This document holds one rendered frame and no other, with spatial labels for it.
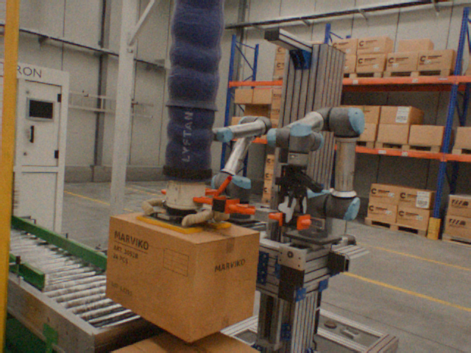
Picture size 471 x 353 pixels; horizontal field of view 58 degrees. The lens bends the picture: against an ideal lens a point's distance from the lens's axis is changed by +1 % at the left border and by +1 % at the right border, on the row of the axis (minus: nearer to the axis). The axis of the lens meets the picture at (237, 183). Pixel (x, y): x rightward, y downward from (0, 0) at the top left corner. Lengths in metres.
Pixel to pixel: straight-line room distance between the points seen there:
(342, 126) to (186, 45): 0.77
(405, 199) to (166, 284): 7.47
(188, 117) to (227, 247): 0.58
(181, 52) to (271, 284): 1.25
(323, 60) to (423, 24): 8.38
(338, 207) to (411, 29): 8.89
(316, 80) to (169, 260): 1.24
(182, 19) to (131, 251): 1.03
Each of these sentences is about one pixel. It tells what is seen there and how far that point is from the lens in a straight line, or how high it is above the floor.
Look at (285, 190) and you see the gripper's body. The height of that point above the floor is 1.31.
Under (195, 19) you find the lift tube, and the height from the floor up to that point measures 1.96.
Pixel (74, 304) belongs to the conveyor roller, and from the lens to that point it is 2.47.
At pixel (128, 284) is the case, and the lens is 2.01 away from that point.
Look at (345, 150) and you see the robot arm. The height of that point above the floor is 1.48.
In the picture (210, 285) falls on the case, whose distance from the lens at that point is 1.74.
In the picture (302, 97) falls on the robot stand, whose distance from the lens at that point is 2.38.
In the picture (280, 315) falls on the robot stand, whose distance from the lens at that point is 2.48.
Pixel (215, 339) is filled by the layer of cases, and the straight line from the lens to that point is 2.10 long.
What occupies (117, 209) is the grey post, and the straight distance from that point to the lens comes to 5.30.
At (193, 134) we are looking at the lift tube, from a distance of 1.82.
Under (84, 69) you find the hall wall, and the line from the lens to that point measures 12.01.
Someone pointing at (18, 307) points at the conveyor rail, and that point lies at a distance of 2.65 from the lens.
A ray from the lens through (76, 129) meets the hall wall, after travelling 11.85.
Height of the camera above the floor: 1.47
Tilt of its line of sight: 6 degrees down
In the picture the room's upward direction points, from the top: 5 degrees clockwise
